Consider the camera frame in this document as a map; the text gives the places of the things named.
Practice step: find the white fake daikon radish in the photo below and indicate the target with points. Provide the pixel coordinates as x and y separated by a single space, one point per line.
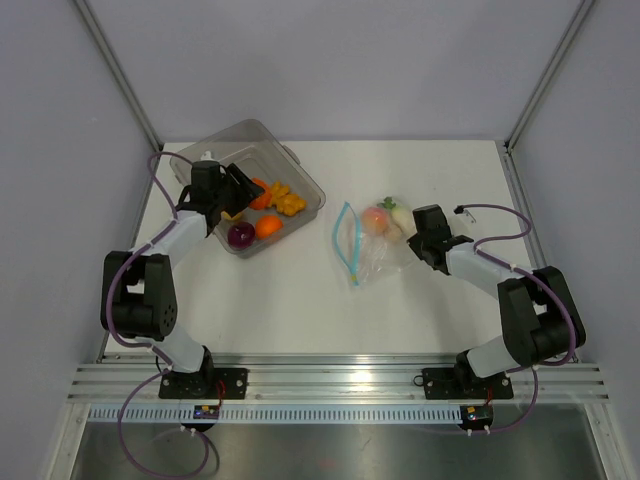
404 220

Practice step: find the red-orange fake pepper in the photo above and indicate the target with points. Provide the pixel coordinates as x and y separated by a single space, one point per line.
263 201

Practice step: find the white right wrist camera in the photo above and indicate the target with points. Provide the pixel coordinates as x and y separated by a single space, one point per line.
463 216

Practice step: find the white slotted cable duct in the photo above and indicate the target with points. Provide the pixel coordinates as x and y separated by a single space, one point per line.
280 414

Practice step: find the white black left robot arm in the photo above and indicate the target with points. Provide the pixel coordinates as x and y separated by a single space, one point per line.
139 304

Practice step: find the clear grey plastic container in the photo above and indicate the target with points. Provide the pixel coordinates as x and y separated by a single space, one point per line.
250 146

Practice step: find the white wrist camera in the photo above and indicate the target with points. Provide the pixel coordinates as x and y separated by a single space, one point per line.
208 155
463 216

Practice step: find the right aluminium frame post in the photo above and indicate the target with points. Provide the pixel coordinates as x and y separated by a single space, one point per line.
560 53

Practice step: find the orange fake orange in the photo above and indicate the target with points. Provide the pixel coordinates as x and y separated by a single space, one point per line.
267 226

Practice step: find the black left mount plate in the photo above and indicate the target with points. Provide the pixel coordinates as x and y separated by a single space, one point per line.
230 383

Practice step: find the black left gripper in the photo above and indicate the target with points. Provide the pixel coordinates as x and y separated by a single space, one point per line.
245 191

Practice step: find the black right mount plate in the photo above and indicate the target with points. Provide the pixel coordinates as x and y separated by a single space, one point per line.
446 383

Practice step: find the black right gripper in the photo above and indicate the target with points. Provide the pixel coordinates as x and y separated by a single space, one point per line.
414 243

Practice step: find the clear zip top bag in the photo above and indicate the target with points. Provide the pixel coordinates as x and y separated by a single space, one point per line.
368 257

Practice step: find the pink fake peach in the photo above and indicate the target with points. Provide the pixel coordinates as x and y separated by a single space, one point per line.
375 220

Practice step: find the yellow-orange fake pretzel cluster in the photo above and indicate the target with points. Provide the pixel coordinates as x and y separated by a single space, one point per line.
284 201

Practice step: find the yellow fake pear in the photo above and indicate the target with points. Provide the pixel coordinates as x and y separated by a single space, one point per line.
229 217

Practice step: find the black mount plate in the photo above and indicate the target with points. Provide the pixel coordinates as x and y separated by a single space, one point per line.
446 383
230 383

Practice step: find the left aluminium frame post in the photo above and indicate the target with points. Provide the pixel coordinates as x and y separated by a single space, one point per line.
109 57

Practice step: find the green fake leaf piece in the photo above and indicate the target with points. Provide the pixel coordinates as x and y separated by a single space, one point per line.
388 203

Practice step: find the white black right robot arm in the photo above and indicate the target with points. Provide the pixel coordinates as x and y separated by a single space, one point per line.
540 323

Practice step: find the aluminium frame post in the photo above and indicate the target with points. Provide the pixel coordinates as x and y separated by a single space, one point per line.
109 57
560 53

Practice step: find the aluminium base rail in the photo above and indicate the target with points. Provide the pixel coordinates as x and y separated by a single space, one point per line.
335 379

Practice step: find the purple fake fruit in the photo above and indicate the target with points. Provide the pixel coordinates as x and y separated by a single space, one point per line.
241 235

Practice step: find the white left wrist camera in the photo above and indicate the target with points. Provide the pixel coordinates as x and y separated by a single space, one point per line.
208 155

